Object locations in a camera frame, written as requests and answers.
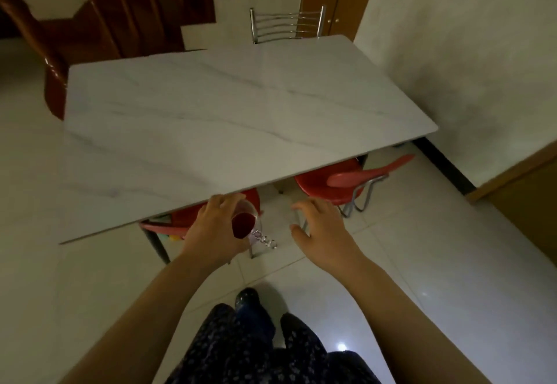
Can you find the person's right hand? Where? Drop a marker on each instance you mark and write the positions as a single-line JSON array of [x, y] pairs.
[[330, 244]]

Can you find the person's left hand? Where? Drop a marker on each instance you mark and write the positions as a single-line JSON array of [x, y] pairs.
[[213, 231]]

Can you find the clear drinking glass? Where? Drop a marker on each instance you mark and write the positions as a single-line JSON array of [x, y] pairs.
[[241, 225]]

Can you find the person's left forearm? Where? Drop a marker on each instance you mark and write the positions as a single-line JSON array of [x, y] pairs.
[[143, 331]]

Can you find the person's right forearm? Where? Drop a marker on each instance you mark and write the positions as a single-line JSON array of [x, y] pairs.
[[404, 331]]

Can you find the person's blue trouser leg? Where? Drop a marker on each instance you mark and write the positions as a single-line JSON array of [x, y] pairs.
[[259, 322]]

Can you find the red plastic chair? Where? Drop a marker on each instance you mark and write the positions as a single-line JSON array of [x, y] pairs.
[[322, 183], [185, 219]]

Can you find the dark shiny shoe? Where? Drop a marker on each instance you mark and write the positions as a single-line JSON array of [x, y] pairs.
[[247, 299]]

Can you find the white marble table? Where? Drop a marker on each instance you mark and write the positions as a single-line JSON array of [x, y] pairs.
[[217, 114]]

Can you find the dark floral dress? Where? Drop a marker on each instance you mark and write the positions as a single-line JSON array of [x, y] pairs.
[[243, 353]]

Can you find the light wooden door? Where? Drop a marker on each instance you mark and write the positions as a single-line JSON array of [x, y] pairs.
[[526, 205]]

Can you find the metal chair back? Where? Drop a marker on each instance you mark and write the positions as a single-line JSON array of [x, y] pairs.
[[253, 26]]

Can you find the wooden staircase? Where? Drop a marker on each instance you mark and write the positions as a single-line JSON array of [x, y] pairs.
[[130, 18]]

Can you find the wooden cabinet doors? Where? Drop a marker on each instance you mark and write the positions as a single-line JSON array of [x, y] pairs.
[[339, 0]]

